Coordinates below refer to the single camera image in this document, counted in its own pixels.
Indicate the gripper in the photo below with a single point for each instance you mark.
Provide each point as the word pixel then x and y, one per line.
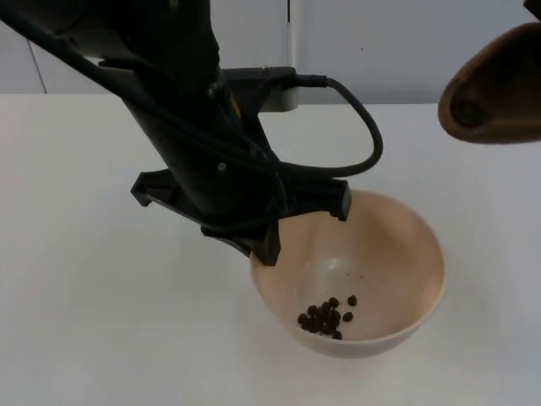
pixel 203 169

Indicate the pale wooden bowl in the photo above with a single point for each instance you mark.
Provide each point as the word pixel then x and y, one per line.
pixel 380 237

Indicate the dark wooden cup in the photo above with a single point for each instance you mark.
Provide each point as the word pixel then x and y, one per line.
pixel 503 84

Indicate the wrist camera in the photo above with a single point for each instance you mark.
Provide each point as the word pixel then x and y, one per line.
pixel 270 97

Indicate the coffee beans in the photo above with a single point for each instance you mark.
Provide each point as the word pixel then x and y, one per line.
pixel 323 319

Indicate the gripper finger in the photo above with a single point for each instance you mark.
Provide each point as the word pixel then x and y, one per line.
pixel 534 6

